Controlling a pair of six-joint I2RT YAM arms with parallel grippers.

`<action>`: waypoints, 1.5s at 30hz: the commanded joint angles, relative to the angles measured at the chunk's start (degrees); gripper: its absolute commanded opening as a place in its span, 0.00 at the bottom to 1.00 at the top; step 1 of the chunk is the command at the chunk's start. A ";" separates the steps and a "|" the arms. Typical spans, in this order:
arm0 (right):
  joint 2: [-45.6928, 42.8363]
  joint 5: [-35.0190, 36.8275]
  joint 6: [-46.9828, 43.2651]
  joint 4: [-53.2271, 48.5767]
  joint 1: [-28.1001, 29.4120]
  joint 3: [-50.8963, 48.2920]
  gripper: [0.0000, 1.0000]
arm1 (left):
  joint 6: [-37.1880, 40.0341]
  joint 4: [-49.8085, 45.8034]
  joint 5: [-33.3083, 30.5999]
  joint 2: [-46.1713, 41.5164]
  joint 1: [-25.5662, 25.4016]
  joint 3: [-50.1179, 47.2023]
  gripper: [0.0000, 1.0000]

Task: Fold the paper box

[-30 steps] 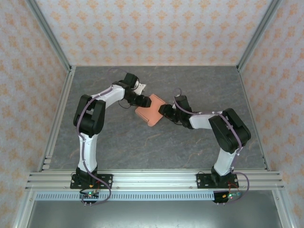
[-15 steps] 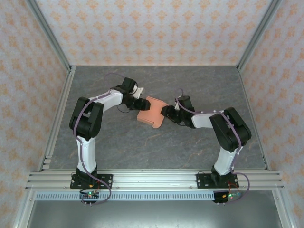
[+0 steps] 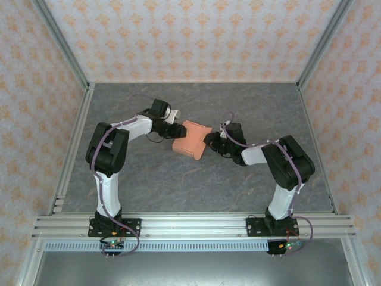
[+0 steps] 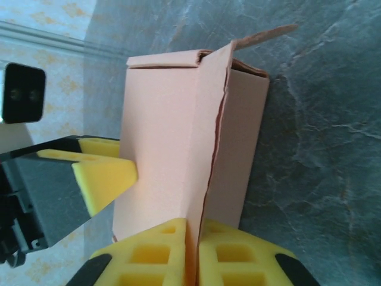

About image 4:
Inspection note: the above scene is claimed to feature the aluminium frame post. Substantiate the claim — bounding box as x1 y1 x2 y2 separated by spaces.
0 20 127 59

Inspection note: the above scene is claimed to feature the salmon pink paper box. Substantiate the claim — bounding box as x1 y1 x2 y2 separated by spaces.
111 23 298 286

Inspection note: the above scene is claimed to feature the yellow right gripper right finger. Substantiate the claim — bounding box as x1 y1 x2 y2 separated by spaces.
196 219 309 286

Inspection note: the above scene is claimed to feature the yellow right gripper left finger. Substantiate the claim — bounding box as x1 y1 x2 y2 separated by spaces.
70 217 189 286

